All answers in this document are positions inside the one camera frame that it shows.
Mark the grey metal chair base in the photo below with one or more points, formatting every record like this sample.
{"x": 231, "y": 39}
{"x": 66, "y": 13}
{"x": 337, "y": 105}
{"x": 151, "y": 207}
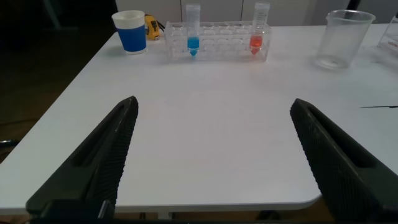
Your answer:
{"x": 7, "y": 143}

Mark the clear plastic beaker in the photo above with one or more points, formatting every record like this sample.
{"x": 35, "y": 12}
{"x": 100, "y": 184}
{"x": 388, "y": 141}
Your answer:
{"x": 339, "y": 43}

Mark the clear acrylic test tube rack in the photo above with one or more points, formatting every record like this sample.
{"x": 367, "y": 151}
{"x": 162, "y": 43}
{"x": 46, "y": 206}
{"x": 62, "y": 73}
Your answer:
{"x": 390, "y": 40}
{"x": 222, "y": 46}

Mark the thin black stick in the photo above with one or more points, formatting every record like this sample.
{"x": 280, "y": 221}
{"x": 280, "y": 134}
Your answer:
{"x": 379, "y": 106}

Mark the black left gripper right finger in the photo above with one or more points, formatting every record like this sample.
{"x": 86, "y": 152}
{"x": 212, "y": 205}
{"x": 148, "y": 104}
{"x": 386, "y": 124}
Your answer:
{"x": 342, "y": 174}

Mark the test tube with red liquid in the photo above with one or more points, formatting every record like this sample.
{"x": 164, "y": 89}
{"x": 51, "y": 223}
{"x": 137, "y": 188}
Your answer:
{"x": 256, "y": 42}

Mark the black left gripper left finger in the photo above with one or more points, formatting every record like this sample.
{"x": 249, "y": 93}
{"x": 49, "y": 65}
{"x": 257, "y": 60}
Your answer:
{"x": 99, "y": 161}

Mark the test tube with blue liquid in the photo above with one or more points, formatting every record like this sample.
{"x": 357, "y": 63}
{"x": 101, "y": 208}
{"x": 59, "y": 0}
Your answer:
{"x": 193, "y": 43}

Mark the blue white paper cup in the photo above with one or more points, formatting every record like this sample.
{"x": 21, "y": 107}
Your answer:
{"x": 132, "y": 39}

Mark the yellow tape measure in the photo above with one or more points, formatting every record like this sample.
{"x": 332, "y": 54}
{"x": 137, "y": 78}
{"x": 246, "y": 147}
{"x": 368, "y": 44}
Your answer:
{"x": 152, "y": 28}

